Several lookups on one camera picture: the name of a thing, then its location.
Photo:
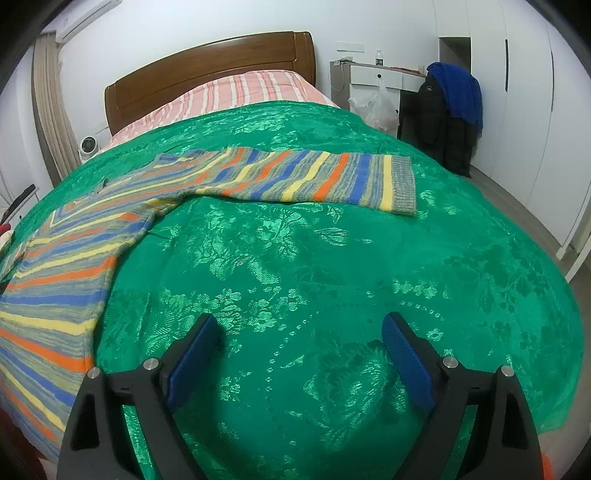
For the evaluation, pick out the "blue cloth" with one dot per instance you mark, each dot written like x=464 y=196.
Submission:
x=457 y=92

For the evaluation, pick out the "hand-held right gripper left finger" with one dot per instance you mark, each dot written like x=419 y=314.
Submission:
x=194 y=360

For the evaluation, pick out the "clear plastic bottle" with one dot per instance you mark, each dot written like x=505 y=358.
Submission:
x=379 y=56

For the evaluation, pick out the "white plastic bag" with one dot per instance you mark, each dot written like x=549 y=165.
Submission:
x=381 y=110

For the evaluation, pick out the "green floral blanket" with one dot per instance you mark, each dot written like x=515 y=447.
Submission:
x=300 y=258

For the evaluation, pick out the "striped knit sweater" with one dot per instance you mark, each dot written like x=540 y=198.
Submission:
x=277 y=175

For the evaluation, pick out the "small white fan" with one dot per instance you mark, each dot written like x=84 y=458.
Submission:
x=88 y=146

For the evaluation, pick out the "black jacket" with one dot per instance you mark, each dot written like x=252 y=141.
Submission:
x=434 y=120

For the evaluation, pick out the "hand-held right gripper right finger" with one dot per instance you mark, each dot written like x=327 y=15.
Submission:
x=408 y=364

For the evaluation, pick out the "pink striped bed sheet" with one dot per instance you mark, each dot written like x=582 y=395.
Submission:
x=231 y=92

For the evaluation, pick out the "wooden bed headboard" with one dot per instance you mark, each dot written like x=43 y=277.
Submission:
x=207 y=60

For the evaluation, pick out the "white desk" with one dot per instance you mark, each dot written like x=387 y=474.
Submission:
x=369 y=74

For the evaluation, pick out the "white air conditioner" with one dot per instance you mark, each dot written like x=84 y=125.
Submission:
x=87 y=18

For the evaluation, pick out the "dark flat item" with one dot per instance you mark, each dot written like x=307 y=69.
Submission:
x=22 y=197

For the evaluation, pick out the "white wardrobe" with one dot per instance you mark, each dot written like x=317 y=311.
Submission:
x=521 y=115

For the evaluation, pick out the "beige curtain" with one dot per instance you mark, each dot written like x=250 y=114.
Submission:
x=53 y=115

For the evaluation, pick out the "white wall switch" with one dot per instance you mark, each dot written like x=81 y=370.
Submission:
x=349 y=46

